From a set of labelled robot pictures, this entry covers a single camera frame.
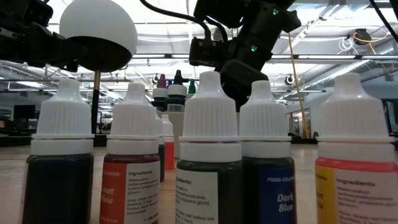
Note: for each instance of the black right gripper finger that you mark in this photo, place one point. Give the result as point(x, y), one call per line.
point(239, 77)

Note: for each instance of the large green-tipped coloring bottle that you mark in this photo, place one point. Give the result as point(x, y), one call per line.
point(192, 88)

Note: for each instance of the large black-tipped coloring bottle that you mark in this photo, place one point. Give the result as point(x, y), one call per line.
point(177, 93)

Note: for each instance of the large blue-tipped coloring bottle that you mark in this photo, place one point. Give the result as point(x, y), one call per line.
point(169, 83)

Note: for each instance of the large purple-tipped coloring bottle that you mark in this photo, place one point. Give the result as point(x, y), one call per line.
point(161, 93)

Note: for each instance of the small red coloring bottle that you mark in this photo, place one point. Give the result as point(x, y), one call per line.
point(169, 155)

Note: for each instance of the small dark blue coloring bottle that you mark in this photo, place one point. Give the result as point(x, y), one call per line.
point(270, 193)

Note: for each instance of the yellow dye dropper bottle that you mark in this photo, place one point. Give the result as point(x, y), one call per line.
point(354, 124)

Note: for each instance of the small black coloring bottle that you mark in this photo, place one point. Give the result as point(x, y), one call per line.
point(59, 186)

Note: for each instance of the small sunset yellow coloring bottle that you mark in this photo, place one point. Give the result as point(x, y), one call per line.
point(130, 186)

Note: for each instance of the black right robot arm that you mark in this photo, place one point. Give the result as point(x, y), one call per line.
point(217, 12)

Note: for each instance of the black monitor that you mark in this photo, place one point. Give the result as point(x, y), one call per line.
point(24, 112)

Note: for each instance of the white globe table lamp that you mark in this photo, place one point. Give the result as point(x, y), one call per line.
point(99, 28)

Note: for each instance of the grey plastic tray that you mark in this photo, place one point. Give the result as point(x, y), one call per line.
point(179, 133)

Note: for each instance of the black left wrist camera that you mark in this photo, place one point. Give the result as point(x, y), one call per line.
point(25, 12)

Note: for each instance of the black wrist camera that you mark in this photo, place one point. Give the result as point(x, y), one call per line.
point(25, 12)
point(208, 51)

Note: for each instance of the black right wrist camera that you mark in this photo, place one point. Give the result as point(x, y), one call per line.
point(208, 51)

